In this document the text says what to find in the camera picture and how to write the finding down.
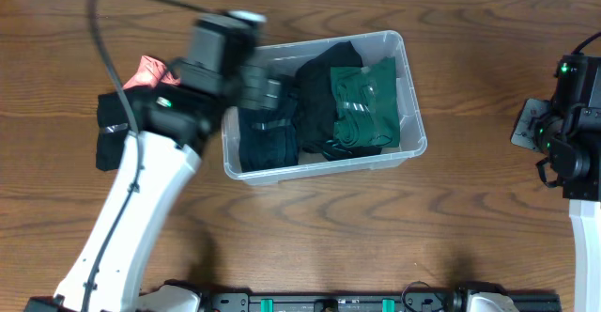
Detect dark navy garment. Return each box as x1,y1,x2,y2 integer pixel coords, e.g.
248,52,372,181
239,99,299,172

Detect black shirt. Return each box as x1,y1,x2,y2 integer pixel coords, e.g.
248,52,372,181
293,41,381,161

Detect clear plastic storage bin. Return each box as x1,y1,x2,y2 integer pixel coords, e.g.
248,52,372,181
222,30,427,186

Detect coral orange shirt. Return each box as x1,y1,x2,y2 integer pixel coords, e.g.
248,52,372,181
123,55,180,89

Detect dark green garment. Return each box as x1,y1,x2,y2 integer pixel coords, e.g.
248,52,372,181
331,57,400,148

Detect black garment with tape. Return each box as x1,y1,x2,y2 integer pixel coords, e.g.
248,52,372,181
96,92,130,171

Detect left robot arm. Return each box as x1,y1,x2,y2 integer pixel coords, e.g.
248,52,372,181
25,64,282,311

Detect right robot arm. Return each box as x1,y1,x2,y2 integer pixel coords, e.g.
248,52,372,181
511,53,600,312

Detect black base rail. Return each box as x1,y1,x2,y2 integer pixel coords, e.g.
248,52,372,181
140,281,562,312

